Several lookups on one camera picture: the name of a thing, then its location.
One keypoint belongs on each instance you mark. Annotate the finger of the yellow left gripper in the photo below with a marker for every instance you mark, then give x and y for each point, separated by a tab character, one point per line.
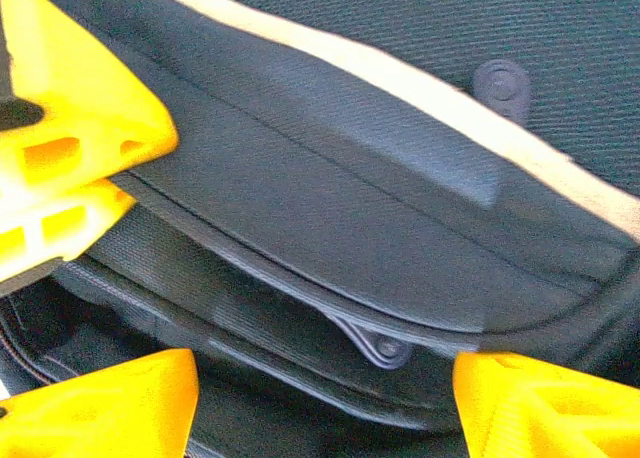
75	78
50	228

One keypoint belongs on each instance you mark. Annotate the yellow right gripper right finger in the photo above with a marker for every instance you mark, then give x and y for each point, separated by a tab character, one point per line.
540	413

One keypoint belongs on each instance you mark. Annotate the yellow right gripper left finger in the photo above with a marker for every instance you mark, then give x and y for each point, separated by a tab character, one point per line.
100	413

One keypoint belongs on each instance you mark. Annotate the navy blue backpack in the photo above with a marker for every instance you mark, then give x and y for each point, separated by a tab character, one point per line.
350	203

